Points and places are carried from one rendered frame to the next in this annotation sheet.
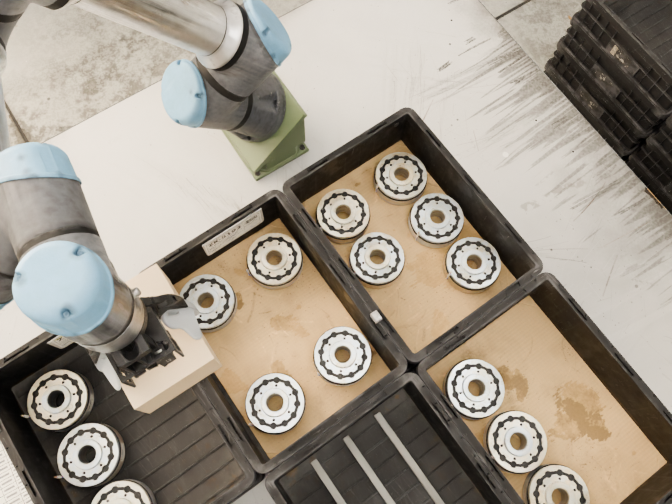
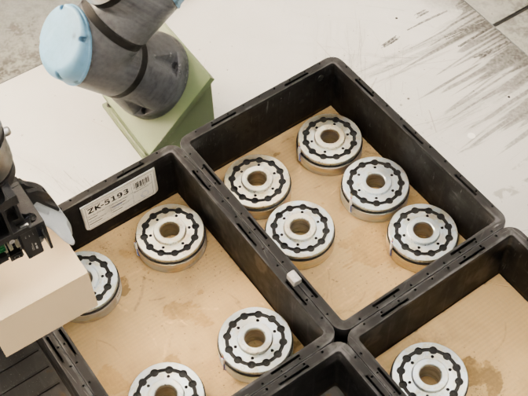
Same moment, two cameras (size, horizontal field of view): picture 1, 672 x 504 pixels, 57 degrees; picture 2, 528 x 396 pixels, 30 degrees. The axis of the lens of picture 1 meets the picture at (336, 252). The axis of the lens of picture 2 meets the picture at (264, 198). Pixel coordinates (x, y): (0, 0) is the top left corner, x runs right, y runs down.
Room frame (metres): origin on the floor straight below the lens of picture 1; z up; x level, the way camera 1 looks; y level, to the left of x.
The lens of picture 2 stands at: (-0.44, -0.10, 2.07)
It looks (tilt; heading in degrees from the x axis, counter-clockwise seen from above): 54 degrees down; 5
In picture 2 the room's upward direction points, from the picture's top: 2 degrees counter-clockwise
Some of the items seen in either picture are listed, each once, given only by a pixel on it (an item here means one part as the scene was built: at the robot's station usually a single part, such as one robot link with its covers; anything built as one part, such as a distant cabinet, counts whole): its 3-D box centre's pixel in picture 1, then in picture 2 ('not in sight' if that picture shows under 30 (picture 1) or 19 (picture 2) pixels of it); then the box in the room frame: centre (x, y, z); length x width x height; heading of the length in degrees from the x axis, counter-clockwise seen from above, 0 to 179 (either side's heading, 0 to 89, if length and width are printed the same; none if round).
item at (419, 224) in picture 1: (437, 217); (375, 183); (0.45, -0.19, 0.86); 0.10 x 0.10 x 0.01
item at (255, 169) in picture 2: (343, 212); (257, 179); (0.45, -0.01, 0.86); 0.05 x 0.05 x 0.01
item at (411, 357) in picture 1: (409, 228); (337, 184); (0.41, -0.13, 0.92); 0.40 x 0.30 x 0.02; 39
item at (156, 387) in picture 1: (152, 338); (16, 265); (0.15, 0.25, 1.08); 0.16 x 0.12 x 0.07; 38
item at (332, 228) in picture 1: (343, 213); (257, 181); (0.45, -0.01, 0.86); 0.10 x 0.10 x 0.01
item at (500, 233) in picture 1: (406, 237); (335, 204); (0.41, -0.13, 0.87); 0.40 x 0.30 x 0.11; 39
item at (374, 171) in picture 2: (437, 216); (375, 181); (0.45, -0.19, 0.86); 0.05 x 0.05 x 0.01
